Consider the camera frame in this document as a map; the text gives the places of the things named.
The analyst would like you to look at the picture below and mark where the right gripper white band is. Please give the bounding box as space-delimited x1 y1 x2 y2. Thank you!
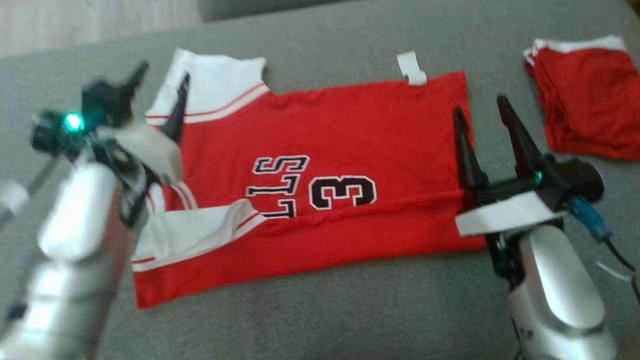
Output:
451 94 569 292

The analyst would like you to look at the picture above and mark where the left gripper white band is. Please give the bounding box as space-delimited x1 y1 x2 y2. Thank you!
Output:
97 60 192 227

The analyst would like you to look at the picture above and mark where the red shorts white stripe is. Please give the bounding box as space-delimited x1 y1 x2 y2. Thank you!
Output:
522 34 640 162

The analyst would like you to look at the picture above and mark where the red white basketball jersey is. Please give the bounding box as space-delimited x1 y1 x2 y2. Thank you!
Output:
131 47 489 311

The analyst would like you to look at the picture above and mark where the small grey sofa seat cushion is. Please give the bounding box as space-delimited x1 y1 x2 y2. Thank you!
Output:
197 0 351 24

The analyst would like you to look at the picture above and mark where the large grey sofa seat cushion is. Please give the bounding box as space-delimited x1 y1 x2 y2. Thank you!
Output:
0 0 640 360

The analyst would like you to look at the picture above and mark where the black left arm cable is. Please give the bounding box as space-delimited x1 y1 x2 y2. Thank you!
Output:
0 155 62 227

